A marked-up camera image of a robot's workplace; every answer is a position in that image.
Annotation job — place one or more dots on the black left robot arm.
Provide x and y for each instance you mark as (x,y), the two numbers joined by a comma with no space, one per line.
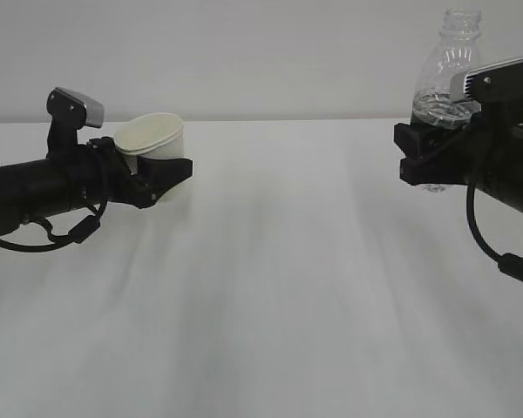
(35,193)

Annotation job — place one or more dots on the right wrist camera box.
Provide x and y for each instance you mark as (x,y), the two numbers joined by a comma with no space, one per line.
(489,84)

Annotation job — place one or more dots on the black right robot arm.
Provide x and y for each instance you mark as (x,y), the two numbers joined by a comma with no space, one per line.
(493,139)

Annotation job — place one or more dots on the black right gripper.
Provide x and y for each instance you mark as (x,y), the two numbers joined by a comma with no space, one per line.
(486,153)

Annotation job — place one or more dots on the white paper cup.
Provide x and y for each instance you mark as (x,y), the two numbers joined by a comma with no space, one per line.
(155,135)

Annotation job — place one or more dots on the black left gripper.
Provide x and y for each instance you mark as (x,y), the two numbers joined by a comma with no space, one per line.
(97,174)

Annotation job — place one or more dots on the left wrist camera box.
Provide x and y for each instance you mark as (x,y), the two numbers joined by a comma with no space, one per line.
(70,111)

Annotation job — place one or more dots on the clear plastic water bottle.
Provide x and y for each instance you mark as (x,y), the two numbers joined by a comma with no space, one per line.
(456,50)

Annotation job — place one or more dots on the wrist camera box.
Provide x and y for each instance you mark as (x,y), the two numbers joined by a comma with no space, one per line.
(70,111)
(489,84)

